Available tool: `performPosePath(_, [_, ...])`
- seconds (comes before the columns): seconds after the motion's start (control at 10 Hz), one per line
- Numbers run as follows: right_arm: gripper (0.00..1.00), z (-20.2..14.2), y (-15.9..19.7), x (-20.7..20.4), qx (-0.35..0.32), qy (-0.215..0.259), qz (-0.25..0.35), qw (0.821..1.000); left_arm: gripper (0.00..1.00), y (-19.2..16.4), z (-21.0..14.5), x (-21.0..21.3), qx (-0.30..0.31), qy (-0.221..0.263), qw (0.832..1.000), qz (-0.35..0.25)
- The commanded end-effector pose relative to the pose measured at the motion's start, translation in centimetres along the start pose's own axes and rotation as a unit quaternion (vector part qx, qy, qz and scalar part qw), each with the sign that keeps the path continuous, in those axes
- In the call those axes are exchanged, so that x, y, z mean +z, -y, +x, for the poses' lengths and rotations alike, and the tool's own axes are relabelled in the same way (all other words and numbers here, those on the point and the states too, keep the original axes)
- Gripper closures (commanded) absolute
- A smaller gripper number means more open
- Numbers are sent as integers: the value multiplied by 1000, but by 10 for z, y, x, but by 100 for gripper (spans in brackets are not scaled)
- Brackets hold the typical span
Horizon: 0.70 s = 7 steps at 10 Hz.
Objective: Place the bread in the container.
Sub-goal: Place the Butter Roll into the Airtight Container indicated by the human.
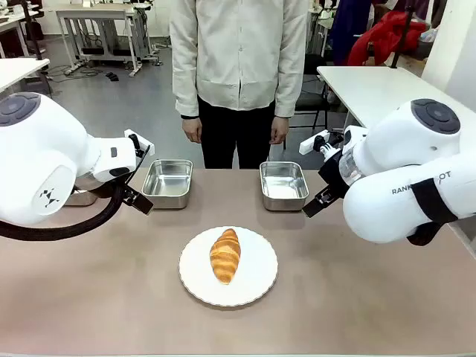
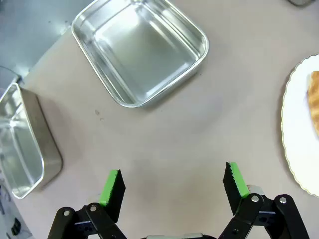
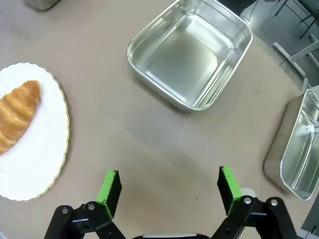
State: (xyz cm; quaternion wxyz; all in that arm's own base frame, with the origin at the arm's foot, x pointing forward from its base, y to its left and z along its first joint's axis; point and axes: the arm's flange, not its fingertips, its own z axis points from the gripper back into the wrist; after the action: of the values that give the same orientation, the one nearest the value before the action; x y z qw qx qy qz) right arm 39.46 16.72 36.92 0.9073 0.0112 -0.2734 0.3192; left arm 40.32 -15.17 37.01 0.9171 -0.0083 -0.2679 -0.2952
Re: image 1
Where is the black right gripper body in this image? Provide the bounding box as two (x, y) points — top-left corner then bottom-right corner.
(318, 150), (351, 204)

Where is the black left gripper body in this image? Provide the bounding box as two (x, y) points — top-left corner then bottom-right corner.
(118, 181), (141, 205)

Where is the person's left forearm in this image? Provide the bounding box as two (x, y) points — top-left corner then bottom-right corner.
(274, 55), (304, 119)

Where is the person's right forearm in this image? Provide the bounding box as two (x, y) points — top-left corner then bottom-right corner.
(173, 55), (202, 119)

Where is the rectangular steel container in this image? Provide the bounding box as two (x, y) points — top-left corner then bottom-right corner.
(63, 184), (98, 208)
(141, 159), (194, 210)
(259, 161), (310, 213)

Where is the golden croissant bread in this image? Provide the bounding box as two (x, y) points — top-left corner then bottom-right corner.
(209, 228), (242, 286)

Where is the person's left hand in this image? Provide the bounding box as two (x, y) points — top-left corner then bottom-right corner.
(269, 115), (291, 146)

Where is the person's right hand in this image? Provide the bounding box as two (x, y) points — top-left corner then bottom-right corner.
(182, 115), (204, 144)

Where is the black folding chair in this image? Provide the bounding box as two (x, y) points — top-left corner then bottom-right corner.
(283, 54), (332, 150)

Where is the white scalloped plate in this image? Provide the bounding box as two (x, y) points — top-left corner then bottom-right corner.
(178, 225), (279, 308)

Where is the large white side table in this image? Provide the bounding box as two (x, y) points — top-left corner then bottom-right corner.
(316, 65), (476, 130)

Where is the dark blue garment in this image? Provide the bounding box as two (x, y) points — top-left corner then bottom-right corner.
(328, 0), (373, 66)

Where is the red jacket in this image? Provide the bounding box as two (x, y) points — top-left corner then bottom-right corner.
(347, 10), (428, 67)

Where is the person in cream shirt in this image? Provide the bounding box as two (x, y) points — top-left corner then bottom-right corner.
(169, 0), (310, 170)

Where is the black stand pole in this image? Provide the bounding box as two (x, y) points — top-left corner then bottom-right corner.
(390, 0), (414, 70)
(21, 0), (44, 61)

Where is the small white side table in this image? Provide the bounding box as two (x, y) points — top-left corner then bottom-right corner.
(0, 57), (51, 94)

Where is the grey background desk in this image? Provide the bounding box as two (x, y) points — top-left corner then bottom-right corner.
(54, 2), (159, 77)

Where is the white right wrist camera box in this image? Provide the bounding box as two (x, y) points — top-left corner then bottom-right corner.
(298, 129), (330, 155)

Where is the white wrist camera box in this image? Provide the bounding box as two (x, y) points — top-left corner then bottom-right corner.
(298, 129), (330, 155)
(123, 129), (155, 150)

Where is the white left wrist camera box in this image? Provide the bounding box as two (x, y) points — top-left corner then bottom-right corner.
(123, 129), (155, 150)

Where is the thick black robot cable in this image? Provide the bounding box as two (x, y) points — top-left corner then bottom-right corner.
(0, 181), (126, 242)

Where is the black strap on arm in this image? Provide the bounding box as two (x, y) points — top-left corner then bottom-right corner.
(410, 177), (459, 224)

